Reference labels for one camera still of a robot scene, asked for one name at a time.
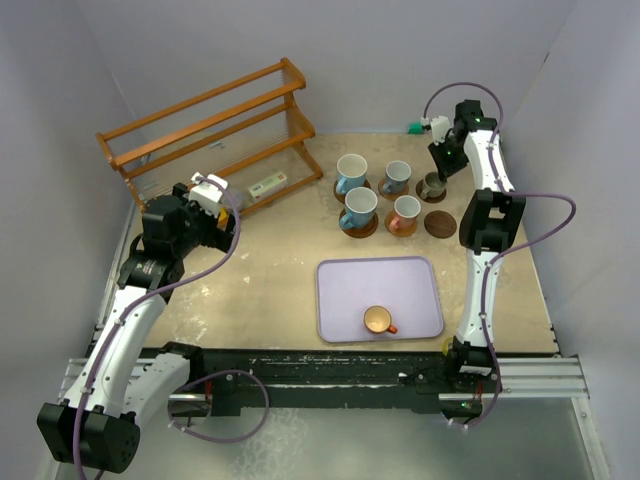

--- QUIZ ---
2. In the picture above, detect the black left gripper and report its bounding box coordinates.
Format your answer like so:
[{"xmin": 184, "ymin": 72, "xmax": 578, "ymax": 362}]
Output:
[{"xmin": 172, "ymin": 184, "xmax": 238, "ymax": 257}]

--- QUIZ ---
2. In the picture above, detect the olive green mug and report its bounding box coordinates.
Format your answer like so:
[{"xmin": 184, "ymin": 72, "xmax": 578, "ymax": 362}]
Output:
[{"xmin": 419, "ymin": 172, "xmax": 446, "ymax": 201}]

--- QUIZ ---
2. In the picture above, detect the dark walnut coaster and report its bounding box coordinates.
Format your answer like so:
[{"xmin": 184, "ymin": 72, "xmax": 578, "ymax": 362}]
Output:
[
  {"xmin": 424, "ymin": 210, "xmax": 457, "ymax": 239},
  {"xmin": 415, "ymin": 179, "xmax": 447, "ymax": 204}
]

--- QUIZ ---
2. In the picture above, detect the white mug grey-blue handle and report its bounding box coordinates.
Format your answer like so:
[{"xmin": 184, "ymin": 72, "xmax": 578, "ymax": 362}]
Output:
[{"xmin": 385, "ymin": 160, "xmax": 412, "ymax": 193}]

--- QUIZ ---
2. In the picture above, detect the white mug orange handle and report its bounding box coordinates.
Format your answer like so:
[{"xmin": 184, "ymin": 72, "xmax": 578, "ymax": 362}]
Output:
[{"xmin": 393, "ymin": 195, "xmax": 421, "ymax": 217}]

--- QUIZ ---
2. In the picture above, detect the light wooden coaster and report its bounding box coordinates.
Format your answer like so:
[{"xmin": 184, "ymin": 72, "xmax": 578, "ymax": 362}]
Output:
[
  {"xmin": 377, "ymin": 178, "xmax": 409, "ymax": 201},
  {"xmin": 384, "ymin": 210, "xmax": 418, "ymax": 237}
]

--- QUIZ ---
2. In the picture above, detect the white mug blue handle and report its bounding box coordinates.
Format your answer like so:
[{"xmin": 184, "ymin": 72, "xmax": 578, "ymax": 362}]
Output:
[{"xmin": 339, "ymin": 188, "xmax": 378, "ymax": 229}]

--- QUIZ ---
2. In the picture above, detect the large light blue mug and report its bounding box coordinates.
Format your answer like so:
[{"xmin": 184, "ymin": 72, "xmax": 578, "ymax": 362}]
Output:
[{"xmin": 334, "ymin": 154, "xmax": 368, "ymax": 195}]

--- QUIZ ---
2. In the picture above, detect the ringed brown wooden coaster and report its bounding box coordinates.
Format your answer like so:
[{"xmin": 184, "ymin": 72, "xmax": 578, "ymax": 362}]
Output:
[{"xmin": 333, "ymin": 178, "xmax": 371, "ymax": 204}]

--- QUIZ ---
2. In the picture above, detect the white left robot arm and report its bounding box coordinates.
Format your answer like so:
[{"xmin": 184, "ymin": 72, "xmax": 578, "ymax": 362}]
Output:
[{"xmin": 37, "ymin": 174, "xmax": 239, "ymax": 478}]

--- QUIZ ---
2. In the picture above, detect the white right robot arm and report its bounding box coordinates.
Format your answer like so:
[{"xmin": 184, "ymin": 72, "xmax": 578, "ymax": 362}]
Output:
[{"xmin": 429, "ymin": 100, "xmax": 526, "ymax": 391}]

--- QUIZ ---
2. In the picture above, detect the yellow grey tape measure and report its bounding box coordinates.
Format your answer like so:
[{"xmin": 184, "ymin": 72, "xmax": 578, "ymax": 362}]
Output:
[{"xmin": 217, "ymin": 209, "xmax": 229, "ymax": 229}]

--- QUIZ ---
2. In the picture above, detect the clear tub of paperclips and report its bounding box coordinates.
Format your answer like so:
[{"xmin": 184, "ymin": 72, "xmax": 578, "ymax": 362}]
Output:
[{"xmin": 222, "ymin": 188, "xmax": 248, "ymax": 212}]

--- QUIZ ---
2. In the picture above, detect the orange wooden shelf rack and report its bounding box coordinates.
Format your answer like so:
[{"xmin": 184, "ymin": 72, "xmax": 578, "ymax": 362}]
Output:
[{"xmin": 96, "ymin": 57, "xmax": 323, "ymax": 213}]

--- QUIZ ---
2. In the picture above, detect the lavender plastic tray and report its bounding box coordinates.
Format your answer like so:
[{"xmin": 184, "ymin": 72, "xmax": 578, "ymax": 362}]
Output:
[{"xmin": 316, "ymin": 256, "xmax": 444, "ymax": 343}]

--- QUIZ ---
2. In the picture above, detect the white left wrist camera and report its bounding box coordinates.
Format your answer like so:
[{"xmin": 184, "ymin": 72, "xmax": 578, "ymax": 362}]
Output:
[{"xmin": 188, "ymin": 172, "xmax": 228, "ymax": 218}]

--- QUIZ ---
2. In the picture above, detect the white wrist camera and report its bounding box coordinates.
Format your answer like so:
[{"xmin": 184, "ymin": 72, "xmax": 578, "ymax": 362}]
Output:
[
  {"xmin": 420, "ymin": 115, "xmax": 452, "ymax": 145},
  {"xmin": 188, "ymin": 172, "xmax": 228, "ymax": 218}
]

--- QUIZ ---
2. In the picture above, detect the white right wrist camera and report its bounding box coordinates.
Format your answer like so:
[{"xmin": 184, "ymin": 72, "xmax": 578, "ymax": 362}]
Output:
[{"xmin": 420, "ymin": 115, "xmax": 452, "ymax": 145}]

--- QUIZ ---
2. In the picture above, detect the green object at wall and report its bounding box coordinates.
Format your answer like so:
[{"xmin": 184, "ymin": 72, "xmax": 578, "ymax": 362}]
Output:
[{"xmin": 407, "ymin": 122, "xmax": 425, "ymax": 135}]

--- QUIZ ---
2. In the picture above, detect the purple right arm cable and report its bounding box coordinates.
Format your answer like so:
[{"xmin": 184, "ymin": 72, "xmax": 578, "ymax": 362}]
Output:
[{"xmin": 423, "ymin": 82, "xmax": 577, "ymax": 431}]

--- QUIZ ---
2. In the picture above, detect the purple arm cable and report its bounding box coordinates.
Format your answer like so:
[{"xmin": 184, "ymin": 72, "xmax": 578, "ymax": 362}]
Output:
[
  {"xmin": 423, "ymin": 82, "xmax": 577, "ymax": 431},
  {"xmin": 72, "ymin": 187, "xmax": 271, "ymax": 471}
]

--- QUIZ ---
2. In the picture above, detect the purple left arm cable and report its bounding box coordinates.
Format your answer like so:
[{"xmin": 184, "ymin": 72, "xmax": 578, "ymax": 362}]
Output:
[{"xmin": 72, "ymin": 187, "xmax": 271, "ymax": 471}]

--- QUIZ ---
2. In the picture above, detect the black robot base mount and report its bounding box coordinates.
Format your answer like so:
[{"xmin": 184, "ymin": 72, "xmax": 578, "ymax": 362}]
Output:
[{"xmin": 178, "ymin": 347, "xmax": 500, "ymax": 417}]

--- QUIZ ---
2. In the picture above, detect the aluminium frame rail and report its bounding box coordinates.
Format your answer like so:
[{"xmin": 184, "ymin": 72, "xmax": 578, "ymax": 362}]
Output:
[{"xmin": 58, "ymin": 358, "xmax": 590, "ymax": 399}]

